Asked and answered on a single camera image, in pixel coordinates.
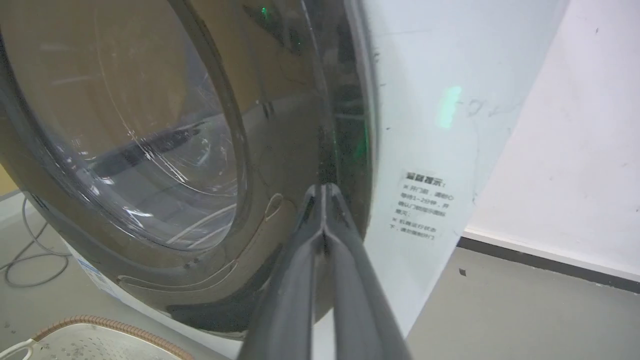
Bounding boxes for warning sticker with black text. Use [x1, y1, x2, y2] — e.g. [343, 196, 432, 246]
[389, 170, 456, 243]

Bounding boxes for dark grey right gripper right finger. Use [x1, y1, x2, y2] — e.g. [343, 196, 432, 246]
[322, 183, 412, 360]

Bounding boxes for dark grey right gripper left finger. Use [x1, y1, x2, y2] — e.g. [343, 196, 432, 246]
[237, 184, 327, 360]

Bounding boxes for white laundry basket brown rim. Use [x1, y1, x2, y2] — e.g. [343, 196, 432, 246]
[0, 315, 195, 360]

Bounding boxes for grey cable on floor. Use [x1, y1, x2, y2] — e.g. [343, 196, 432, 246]
[0, 197, 72, 289]

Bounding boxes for dark round washing machine door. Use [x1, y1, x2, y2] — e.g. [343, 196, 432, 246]
[0, 0, 380, 341]

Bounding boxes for blue and white label sticker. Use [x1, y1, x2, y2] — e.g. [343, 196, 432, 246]
[70, 249, 121, 300]

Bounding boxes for white washing machine body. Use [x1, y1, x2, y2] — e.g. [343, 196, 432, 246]
[62, 0, 571, 360]

